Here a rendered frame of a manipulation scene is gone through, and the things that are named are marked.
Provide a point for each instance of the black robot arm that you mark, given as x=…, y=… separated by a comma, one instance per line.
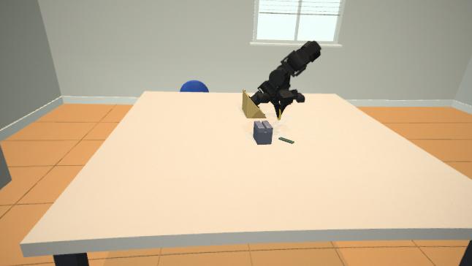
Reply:
x=297, y=62

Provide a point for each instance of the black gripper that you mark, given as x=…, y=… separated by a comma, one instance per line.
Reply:
x=265, y=98

